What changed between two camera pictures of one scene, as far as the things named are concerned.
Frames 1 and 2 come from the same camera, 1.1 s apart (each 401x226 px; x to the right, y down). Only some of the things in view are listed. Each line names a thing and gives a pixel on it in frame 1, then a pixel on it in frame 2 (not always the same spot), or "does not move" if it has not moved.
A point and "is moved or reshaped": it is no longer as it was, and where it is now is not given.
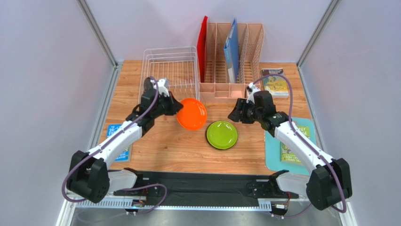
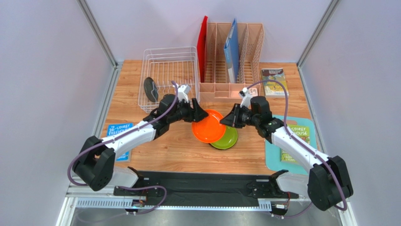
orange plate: (193, 115) is moved or reshaped
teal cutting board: (272, 149) does not move
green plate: (222, 135) does not move
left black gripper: (174, 106) → (194, 115)
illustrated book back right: (277, 85) does not move
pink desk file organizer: (218, 85) does not move
